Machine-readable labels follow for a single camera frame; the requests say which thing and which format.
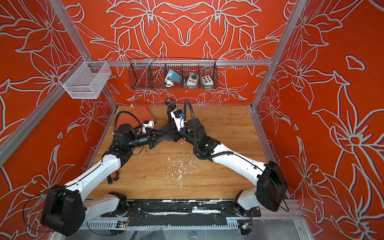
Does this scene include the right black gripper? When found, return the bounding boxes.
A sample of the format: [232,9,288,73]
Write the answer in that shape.
[165,122,200,150]

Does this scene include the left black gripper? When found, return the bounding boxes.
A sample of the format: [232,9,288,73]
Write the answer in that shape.
[127,128,168,151]

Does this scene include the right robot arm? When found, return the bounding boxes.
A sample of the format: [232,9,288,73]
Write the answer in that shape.
[168,100,289,216]

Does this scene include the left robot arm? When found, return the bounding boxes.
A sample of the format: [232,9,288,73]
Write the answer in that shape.
[41,123,164,237]

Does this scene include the orange plastic tool case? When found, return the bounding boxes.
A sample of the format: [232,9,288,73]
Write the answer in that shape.
[117,107,154,128]

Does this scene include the white device black knobs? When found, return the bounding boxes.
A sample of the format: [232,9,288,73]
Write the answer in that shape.
[184,72,199,87]

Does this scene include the white button box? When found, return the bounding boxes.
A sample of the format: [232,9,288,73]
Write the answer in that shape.
[200,76,214,88]

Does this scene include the teal box in basket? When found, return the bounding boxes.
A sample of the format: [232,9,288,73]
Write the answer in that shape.
[166,70,183,83]

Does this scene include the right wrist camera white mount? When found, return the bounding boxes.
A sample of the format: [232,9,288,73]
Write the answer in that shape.
[171,109,186,132]

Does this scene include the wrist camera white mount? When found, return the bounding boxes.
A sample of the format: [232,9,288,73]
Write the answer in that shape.
[171,109,186,132]
[142,121,155,134]

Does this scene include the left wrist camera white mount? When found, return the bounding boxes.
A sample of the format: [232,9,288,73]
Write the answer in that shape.
[142,121,155,134]

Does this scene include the orange black handled tool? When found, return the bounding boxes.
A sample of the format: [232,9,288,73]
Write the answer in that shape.
[113,171,120,181]

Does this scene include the black handled screwdriver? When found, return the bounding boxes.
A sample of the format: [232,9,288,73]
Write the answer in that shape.
[107,175,113,185]

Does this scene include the black wire wall basket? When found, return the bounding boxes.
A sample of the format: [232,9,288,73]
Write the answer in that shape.
[129,58,219,90]

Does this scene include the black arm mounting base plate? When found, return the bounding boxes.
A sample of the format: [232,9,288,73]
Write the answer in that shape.
[101,199,261,229]

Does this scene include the clear plastic wall bin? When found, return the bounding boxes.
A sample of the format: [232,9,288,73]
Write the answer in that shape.
[59,62,112,100]

